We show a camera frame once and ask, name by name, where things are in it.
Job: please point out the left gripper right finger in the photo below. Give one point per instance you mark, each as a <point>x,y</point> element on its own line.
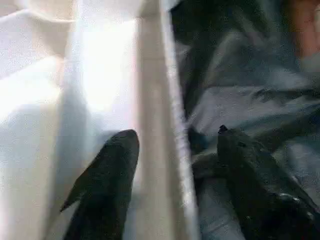
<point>262,195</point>

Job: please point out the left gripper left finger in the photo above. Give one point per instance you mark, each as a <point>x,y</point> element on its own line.
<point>107,187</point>

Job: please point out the white plastic table top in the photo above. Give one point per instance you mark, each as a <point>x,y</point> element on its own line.
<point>37,75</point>

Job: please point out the black plastic mat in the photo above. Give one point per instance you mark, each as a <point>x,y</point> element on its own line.
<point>250,100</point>

